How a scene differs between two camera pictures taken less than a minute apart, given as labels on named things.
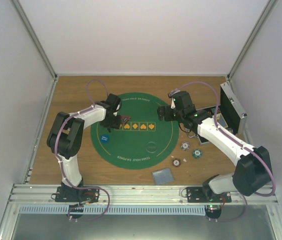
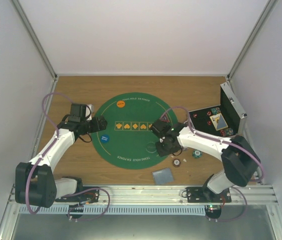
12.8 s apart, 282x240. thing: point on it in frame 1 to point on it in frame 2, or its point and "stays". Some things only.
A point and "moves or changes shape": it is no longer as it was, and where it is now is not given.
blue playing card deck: [162, 176] stays
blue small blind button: [105, 138] stays
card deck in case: [221, 120] stays
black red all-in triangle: [124, 118] moves or changes shape
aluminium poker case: [232, 109] stays
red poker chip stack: [176, 162] stays
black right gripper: [160, 111] to [161, 153]
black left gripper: [116, 125] to [102, 125]
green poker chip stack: [197, 153] stays
